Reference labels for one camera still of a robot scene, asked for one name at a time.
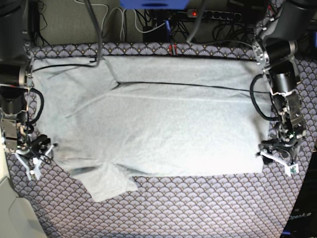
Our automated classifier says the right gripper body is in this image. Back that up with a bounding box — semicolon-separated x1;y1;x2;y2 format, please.
0;110;32;154

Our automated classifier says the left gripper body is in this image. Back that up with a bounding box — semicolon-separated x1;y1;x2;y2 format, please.
270;91;306;149

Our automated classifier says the light grey T-shirt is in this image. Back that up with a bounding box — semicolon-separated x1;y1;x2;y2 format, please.
33;57;269;202

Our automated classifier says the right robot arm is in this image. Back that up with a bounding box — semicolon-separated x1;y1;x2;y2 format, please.
0;0;57;180

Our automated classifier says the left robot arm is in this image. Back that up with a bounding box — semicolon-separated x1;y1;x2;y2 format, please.
250;0;317;176

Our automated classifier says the fan-patterned table cloth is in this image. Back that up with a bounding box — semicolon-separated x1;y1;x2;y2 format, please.
8;43;317;238

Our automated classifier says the beige plastic bin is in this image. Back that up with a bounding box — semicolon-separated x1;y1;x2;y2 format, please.
0;177;47;238

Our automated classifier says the black power strip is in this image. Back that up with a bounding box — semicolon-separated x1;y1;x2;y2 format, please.
186;9;243;22

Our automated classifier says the red black clamp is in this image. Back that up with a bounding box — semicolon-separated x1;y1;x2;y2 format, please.
168;44;177;56

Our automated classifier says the blue box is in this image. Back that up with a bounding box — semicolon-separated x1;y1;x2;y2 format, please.
120;0;189;10

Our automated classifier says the black OpenArm base plate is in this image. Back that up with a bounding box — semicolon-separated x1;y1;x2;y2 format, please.
281;152;317;238

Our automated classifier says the white cable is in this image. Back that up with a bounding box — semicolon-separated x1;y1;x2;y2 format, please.
101;6;166;40

